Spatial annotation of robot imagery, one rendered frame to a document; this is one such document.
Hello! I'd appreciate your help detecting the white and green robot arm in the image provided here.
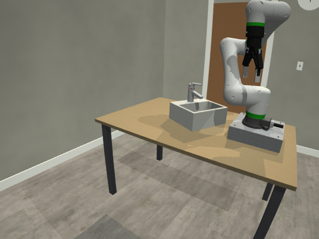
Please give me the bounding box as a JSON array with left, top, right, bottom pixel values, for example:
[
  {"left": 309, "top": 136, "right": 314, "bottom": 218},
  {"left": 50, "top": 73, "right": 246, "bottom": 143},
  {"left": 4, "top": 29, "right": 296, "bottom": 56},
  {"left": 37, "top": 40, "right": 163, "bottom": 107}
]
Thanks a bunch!
[{"left": 219, "top": 0, "right": 291, "bottom": 131}]

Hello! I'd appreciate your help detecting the grey mixer tap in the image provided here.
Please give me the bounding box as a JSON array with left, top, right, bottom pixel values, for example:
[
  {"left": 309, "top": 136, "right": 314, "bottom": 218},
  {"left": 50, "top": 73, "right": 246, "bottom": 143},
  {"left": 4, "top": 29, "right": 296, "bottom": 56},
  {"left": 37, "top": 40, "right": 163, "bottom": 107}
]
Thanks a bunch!
[{"left": 187, "top": 83, "right": 203, "bottom": 102}]

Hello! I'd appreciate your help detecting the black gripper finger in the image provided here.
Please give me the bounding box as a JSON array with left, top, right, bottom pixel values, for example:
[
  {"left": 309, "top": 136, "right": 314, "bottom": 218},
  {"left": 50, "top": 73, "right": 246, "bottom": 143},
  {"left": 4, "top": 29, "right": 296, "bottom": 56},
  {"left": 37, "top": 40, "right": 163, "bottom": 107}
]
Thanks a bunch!
[
  {"left": 251, "top": 49, "right": 264, "bottom": 82},
  {"left": 242, "top": 49, "right": 252, "bottom": 78}
]

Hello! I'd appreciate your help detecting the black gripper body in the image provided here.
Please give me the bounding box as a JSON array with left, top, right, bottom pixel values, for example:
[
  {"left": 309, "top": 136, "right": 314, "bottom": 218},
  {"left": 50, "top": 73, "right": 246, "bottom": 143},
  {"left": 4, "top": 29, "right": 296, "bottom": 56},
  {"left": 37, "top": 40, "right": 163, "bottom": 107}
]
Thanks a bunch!
[{"left": 247, "top": 37, "right": 262, "bottom": 56}]

